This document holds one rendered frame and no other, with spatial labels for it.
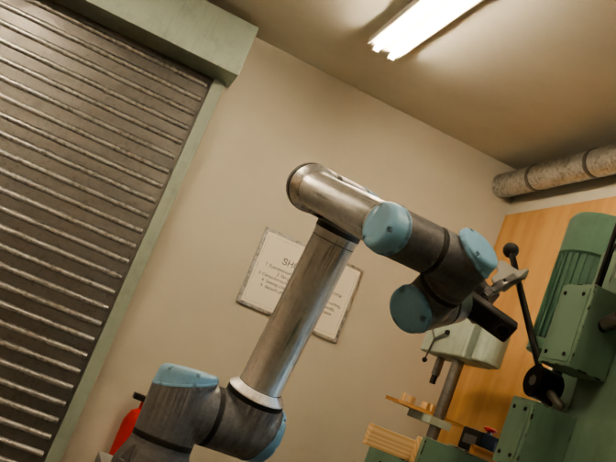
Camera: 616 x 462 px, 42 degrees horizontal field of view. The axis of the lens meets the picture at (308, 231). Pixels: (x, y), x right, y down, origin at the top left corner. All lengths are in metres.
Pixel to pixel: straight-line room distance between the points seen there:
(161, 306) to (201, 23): 1.54
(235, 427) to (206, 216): 2.68
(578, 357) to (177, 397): 0.94
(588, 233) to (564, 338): 0.34
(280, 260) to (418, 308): 3.19
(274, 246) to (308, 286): 2.68
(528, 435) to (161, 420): 0.88
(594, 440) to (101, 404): 3.40
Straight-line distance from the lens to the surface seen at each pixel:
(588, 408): 1.50
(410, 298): 1.48
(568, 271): 1.74
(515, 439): 1.47
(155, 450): 1.96
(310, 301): 1.95
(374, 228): 1.39
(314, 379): 4.72
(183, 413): 1.96
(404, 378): 4.91
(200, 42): 4.46
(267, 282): 4.60
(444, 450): 1.59
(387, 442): 1.57
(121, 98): 4.58
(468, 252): 1.42
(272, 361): 1.98
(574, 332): 1.46
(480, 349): 3.91
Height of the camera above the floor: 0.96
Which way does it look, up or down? 10 degrees up
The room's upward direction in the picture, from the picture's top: 22 degrees clockwise
